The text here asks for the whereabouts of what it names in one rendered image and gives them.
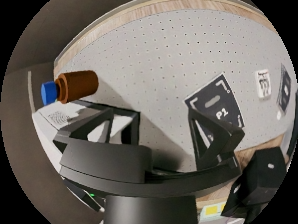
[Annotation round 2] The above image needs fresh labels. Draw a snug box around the brown bottle with blue cap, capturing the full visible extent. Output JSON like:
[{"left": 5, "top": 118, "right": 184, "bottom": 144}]
[{"left": 41, "top": 70, "right": 99, "bottom": 105}]

